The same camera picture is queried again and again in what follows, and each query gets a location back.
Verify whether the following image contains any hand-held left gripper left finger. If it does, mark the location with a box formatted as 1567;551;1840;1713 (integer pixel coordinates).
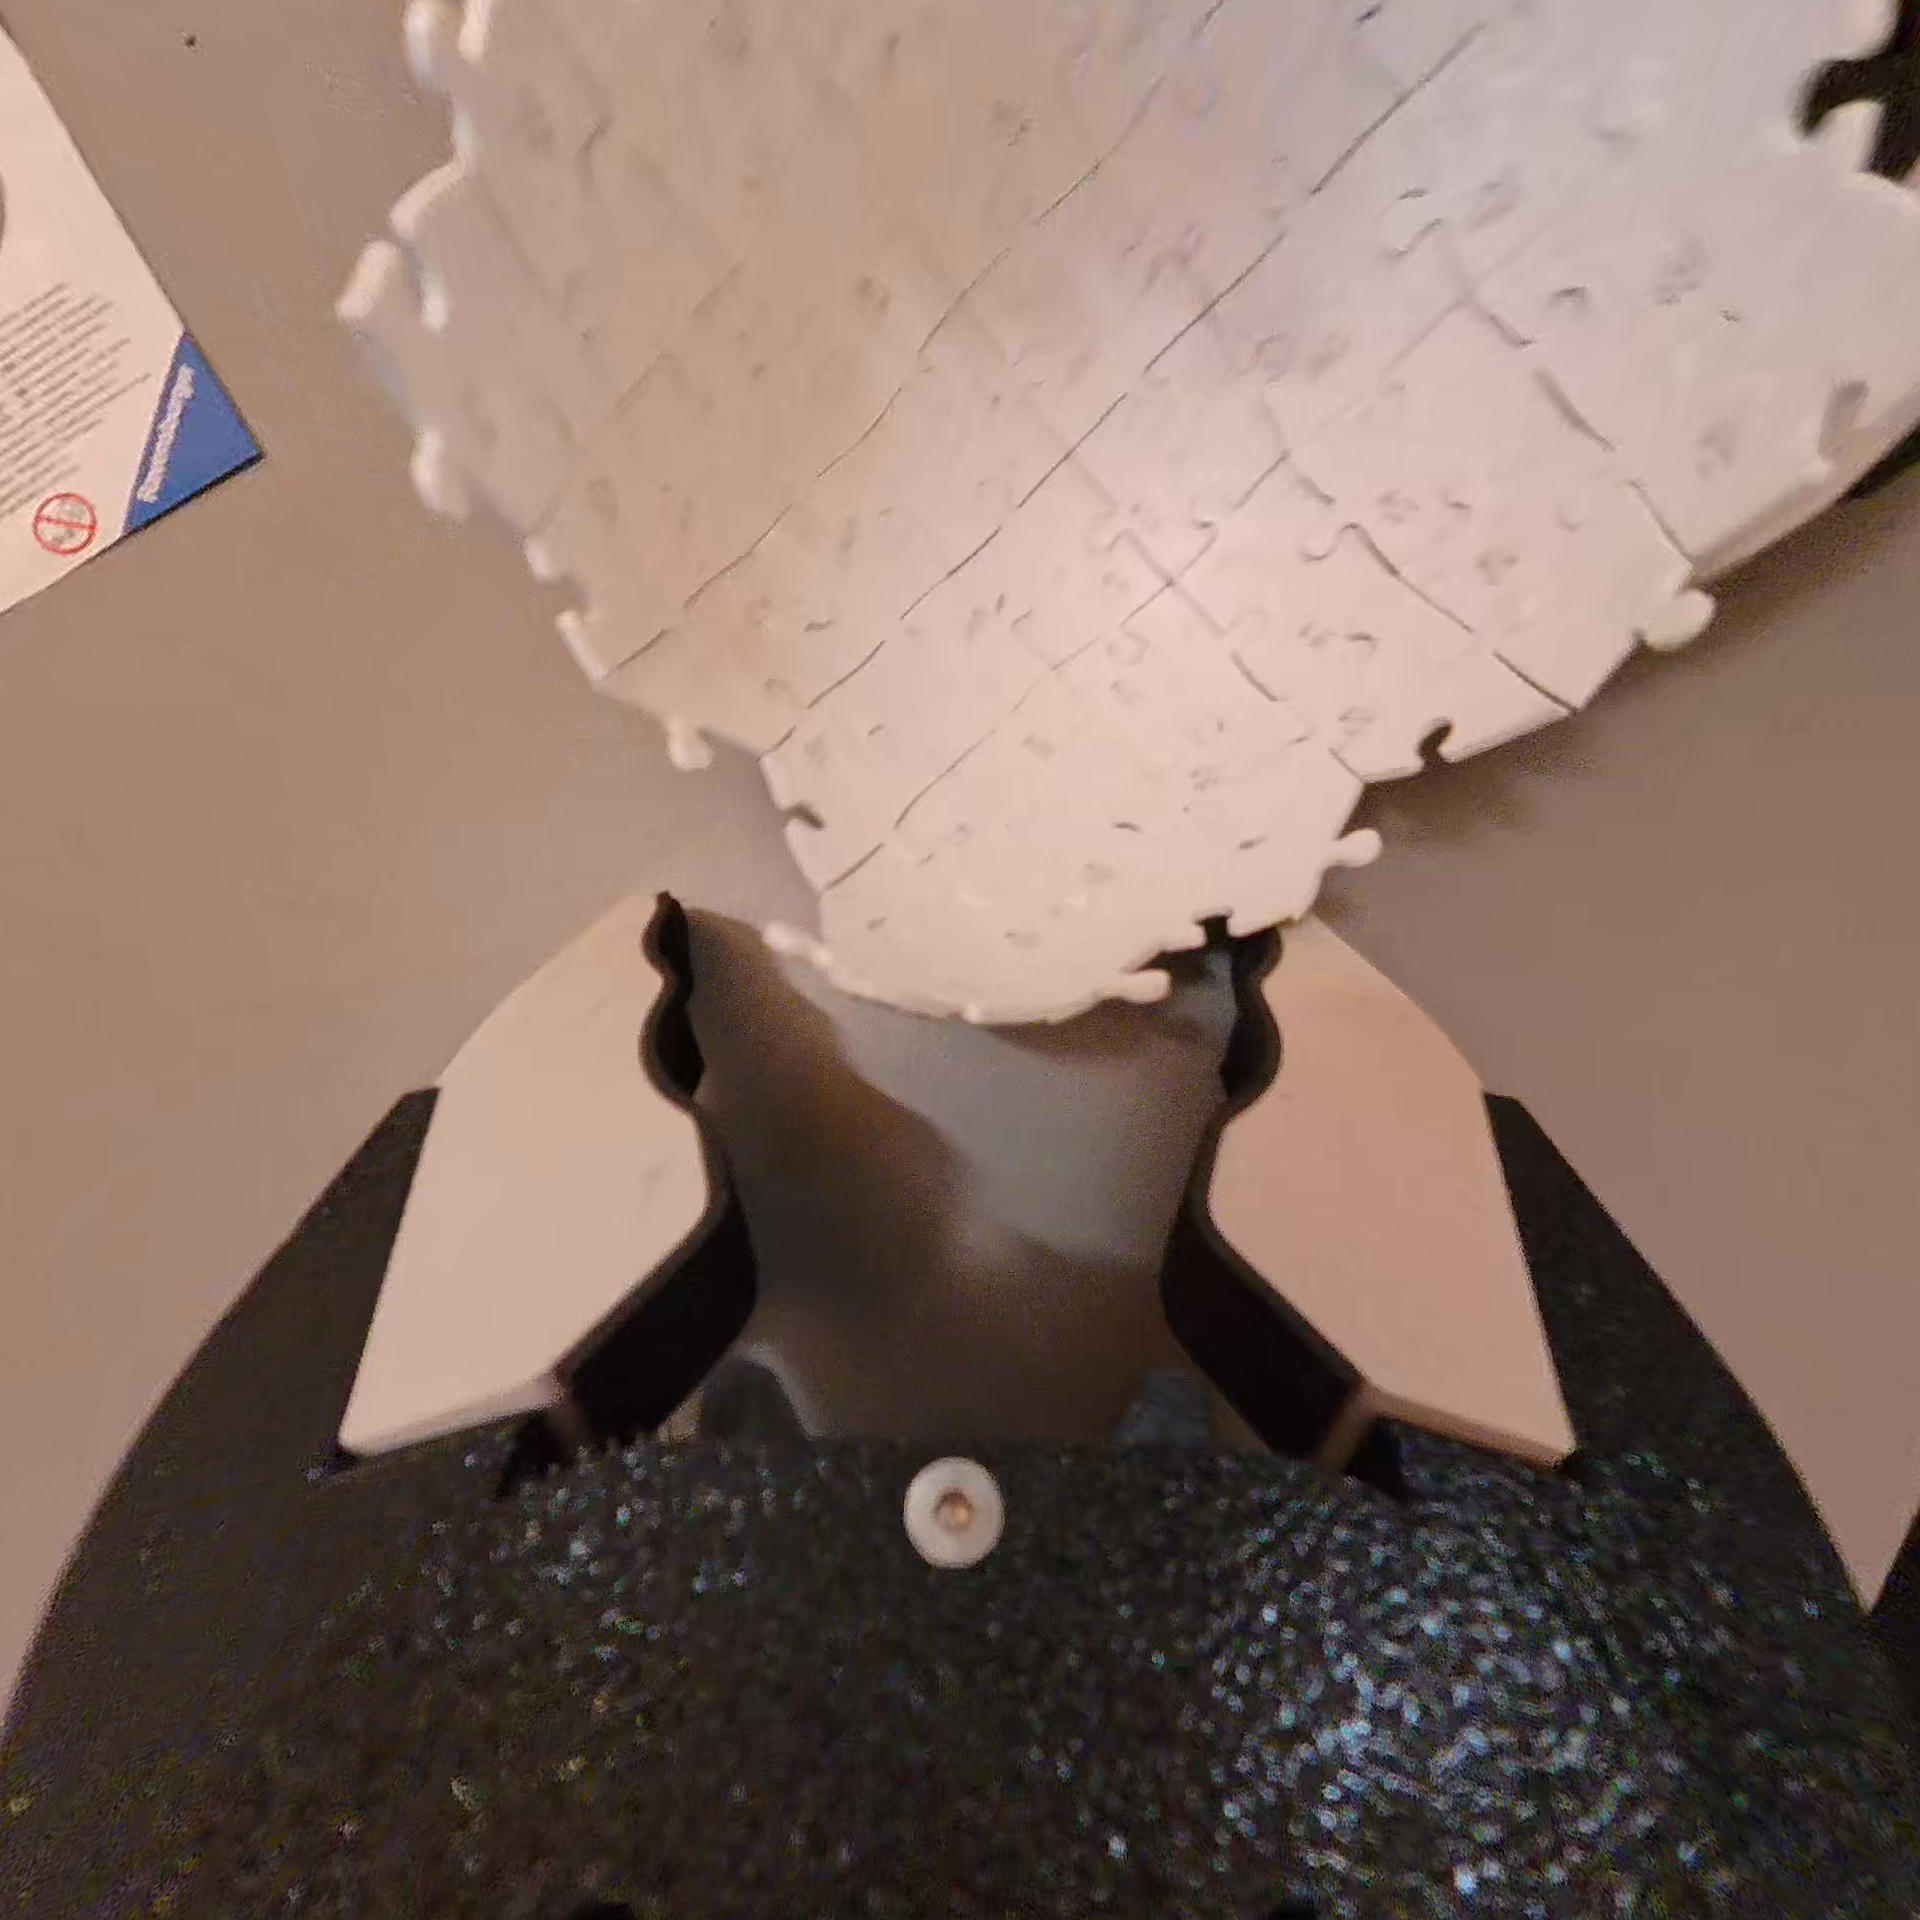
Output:
336;891;756;1456

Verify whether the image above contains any white instruction leaflet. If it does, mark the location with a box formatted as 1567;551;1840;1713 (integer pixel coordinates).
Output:
0;23;266;616

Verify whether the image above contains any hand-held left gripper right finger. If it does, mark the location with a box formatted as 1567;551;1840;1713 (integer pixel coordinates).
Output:
1160;920;1579;1466

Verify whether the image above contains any colourful cartoon puzzle ball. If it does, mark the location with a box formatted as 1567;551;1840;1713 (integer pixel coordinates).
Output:
336;0;1920;1024

